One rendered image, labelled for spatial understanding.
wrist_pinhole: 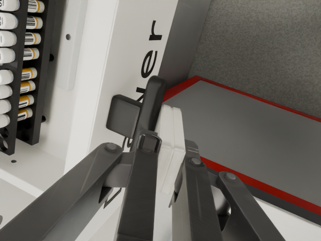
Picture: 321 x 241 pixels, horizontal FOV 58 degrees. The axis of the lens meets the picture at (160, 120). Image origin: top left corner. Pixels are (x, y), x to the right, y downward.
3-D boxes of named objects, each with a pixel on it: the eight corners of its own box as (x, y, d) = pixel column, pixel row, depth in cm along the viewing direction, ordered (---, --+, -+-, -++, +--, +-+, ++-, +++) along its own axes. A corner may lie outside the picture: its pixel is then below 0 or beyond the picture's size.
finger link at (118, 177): (147, 198, 15) (89, 184, 14) (152, 151, 19) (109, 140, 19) (155, 174, 14) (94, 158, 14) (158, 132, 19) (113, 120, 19)
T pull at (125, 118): (170, 78, 21) (163, 81, 19) (144, 167, 23) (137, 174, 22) (126, 62, 21) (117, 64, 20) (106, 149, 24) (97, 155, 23)
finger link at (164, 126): (158, 193, 17) (145, 190, 16) (161, 140, 23) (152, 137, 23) (173, 148, 15) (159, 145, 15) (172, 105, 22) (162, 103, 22)
